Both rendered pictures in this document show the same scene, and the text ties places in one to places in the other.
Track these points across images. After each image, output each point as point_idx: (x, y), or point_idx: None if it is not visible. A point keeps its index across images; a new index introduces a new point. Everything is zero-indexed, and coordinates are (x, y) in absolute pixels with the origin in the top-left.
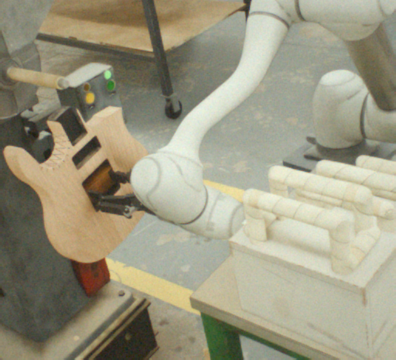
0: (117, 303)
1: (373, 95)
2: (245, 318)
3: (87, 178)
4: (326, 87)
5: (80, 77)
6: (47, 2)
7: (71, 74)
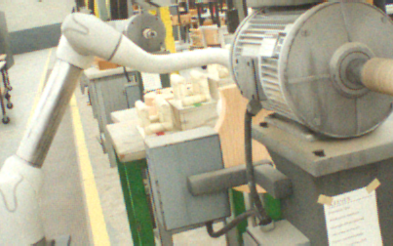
0: None
1: (50, 145)
2: None
3: None
4: (23, 179)
5: (188, 133)
6: None
7: (190, 137)
